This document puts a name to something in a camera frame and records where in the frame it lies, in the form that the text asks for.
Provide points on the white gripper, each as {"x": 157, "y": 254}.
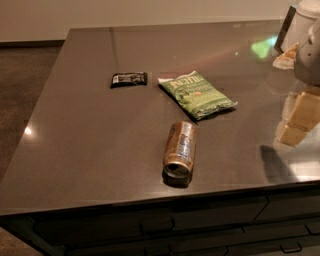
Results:
{"x": 309, "y": 63}

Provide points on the black snack bar wrapper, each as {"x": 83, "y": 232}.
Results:
{"x": 129, "y": 79}

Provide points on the orange drink can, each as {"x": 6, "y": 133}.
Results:
{"x": 180, "y": 148}

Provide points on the black drawer handle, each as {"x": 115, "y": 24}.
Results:
{"x": 291, "y": 247}

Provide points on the green chip bag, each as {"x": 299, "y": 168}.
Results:
{"x": 198, "y": 97}

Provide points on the dark drawer cabinet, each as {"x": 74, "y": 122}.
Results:
{"x": 243, "y": 224}

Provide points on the black flat panel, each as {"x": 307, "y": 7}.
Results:
{"x": 281, "y": 39}

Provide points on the white robot base cylinder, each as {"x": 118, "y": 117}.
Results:
{"x": 307, "y": 12}

